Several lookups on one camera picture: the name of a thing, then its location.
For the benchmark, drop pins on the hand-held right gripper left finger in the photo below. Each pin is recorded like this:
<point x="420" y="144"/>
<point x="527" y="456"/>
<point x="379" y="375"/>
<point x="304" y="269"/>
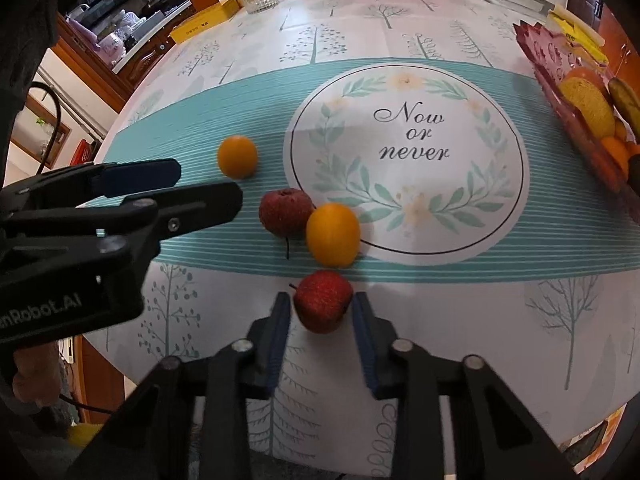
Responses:
<point x="280" y="345"/>

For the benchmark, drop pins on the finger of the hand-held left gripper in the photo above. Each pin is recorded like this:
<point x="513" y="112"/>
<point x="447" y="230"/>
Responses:
<point x="145" y="172"/>
<point x="200" y="205"/>

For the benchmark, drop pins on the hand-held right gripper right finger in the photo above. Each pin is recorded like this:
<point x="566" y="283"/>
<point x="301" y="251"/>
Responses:
<point x="365" y="345"/>

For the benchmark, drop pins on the small orange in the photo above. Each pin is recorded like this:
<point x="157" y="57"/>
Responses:
<point x="614" y="155"/>
<point x="237" y="156"/>
<point x="332" y="235"/>

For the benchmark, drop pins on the small red apple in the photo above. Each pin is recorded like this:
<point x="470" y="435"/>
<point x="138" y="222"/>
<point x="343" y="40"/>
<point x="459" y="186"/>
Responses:
<point x="322" y="300"/>
<point x="286" y="212"/>

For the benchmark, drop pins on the dark avocado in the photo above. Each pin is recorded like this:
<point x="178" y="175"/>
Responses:
<point x="634" y="172"/>

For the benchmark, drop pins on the pink glass fruit bowl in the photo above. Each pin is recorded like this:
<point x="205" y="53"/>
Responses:
<point x="545" y="55"/>

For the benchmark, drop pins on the spotted yellow banana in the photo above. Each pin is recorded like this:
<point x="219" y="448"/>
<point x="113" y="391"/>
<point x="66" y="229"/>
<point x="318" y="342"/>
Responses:
<point x="627" y="102"/>

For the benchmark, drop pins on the person's left hand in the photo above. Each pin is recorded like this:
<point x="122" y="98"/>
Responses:
<point x="35" y="375"/>

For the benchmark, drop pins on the red box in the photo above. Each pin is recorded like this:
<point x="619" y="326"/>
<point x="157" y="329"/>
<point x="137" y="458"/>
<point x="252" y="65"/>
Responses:
<point x="82" y="152"/>

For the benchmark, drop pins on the wooden kitchen cabinet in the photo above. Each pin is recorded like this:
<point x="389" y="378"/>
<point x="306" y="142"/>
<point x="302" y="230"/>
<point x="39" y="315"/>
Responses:
<point x="125" y="60"/>

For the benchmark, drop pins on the yellow plastic object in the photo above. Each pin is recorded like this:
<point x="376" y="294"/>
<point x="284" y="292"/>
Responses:
<point x="82" y="434"/>

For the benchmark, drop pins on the yellow cardboard box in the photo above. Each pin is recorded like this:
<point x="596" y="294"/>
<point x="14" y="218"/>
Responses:
<point x="205" y="20"/>

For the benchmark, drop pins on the yellow lemon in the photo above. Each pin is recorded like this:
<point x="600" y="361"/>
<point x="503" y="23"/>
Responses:
<point x="587" y="105"/>

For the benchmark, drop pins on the large orange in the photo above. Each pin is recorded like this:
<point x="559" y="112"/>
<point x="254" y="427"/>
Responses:
<point x="582" y="75"/>

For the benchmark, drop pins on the wooden wall cabinet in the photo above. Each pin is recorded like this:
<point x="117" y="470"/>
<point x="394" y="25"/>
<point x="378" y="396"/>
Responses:
<point x="620" y="45"/>

